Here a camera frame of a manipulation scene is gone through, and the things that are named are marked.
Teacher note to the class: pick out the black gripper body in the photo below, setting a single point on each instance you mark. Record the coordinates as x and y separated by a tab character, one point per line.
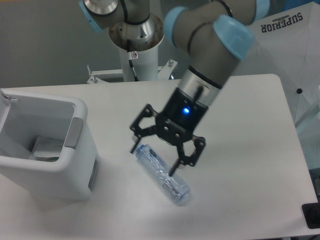
180	116

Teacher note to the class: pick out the clear plastic bottle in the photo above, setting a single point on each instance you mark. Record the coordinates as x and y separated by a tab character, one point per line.
174	186

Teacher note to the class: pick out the white paper packaging wrapper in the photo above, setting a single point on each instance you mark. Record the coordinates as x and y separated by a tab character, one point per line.
46	149

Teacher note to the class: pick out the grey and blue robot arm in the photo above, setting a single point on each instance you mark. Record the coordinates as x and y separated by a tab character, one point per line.
216	36

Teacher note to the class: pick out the white plastic trash can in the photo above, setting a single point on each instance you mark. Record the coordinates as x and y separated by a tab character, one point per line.
26	115

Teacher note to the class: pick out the black device at table edge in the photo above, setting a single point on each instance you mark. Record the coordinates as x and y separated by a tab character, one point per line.
311	212

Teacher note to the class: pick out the white superior umbrella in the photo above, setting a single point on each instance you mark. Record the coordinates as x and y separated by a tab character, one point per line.
287	44

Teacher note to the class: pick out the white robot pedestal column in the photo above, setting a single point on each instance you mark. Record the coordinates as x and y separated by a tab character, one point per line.
137	65

